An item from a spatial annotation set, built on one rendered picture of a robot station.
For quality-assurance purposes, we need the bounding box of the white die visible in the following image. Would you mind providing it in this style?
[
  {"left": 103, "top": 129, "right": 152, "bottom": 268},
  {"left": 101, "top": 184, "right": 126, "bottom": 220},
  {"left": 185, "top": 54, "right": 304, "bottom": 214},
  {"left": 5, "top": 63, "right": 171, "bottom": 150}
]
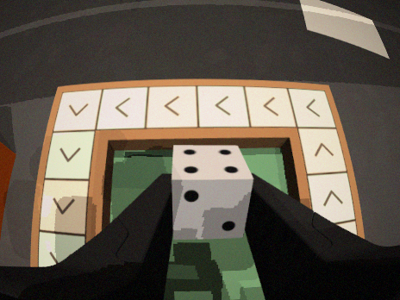
[{"left": 172, "top": 146, "right": 253, "bottom": 240}]

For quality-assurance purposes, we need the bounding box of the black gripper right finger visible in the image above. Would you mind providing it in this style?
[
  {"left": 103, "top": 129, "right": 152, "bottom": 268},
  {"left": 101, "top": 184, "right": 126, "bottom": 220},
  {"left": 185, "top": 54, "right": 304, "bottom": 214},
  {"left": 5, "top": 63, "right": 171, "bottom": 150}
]
[{"left": 245, "top": 173, "right": 400, "bottom": 300}]

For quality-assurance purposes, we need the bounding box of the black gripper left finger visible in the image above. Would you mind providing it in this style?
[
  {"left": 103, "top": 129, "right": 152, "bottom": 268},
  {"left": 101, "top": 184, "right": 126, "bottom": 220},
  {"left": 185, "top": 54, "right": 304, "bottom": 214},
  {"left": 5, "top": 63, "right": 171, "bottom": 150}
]
[{"left": 0, "top": 174, "right": 173, "bottom": 300}]

